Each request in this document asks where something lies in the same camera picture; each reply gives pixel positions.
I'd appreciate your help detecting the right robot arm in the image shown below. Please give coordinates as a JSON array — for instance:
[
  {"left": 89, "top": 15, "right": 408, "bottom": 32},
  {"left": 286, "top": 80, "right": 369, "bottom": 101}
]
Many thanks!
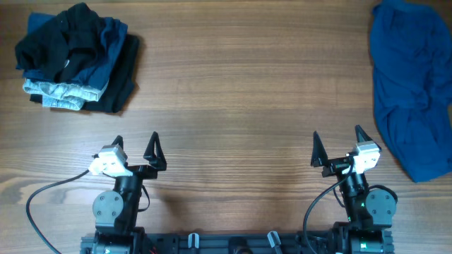
[{"left": 303, "top": 125, "right": 398, "bottom": 254}]

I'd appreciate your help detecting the black folded garment bottom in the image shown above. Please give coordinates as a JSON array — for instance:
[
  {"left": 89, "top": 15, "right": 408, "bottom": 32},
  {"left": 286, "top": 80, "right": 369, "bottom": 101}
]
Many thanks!
[{"left": 30, "top": 35, "right": 140, "bottom": 113}]

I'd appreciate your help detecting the black folded garment top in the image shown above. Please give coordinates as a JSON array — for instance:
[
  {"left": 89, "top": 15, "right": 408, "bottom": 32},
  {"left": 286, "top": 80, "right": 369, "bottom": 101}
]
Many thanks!
[{"left": 15, "top": 3, "right": 106, "bottom": 83}]

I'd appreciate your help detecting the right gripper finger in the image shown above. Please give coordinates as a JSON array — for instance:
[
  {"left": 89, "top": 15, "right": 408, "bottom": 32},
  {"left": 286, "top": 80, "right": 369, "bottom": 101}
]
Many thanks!
[
  {"left": 311, "top": 131, "right": 328, "bottom": 167},
  {"left": 355, "top": 125, "right": 381, "bottom": 150}
]

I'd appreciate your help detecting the light grey folded garment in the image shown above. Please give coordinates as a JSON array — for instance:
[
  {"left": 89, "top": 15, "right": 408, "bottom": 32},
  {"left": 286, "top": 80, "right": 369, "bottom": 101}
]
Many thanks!
[{"left": 23, "top": 79, "right": 108, "bottom": 111}]

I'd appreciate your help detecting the black folded garment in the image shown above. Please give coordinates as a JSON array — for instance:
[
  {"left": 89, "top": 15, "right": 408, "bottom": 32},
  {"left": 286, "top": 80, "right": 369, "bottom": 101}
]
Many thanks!
[
  {"left": 15, "top": 3, "right": 106, "bottom": 83},
  {"left": 30, "top": 35, "right": 140, "bottom": 113}
]

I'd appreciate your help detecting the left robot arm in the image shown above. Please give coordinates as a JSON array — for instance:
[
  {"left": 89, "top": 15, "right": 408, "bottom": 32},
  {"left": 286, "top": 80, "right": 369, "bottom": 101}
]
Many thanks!
[{"left": 88, "top": 132, "right": 167, "bottom": 254}]

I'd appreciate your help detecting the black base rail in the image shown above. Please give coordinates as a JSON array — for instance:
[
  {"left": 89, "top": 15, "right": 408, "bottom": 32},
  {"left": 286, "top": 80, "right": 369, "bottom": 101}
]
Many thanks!
[{"left": 80, "top": 231, "right": 395, "bottom": 254}]

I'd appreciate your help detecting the navy blue folded garment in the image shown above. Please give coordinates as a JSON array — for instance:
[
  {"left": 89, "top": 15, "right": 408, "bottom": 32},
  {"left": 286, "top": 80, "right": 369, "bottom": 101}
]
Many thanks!
[{"left": 23, "top": 13, "right": 128, "bottom": 90}]

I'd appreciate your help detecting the blue polo shirt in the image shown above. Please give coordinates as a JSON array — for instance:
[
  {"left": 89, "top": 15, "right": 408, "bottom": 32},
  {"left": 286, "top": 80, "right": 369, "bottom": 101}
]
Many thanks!
[{"left": 369, "top": 1, "right": 451, "bottom": 182}]

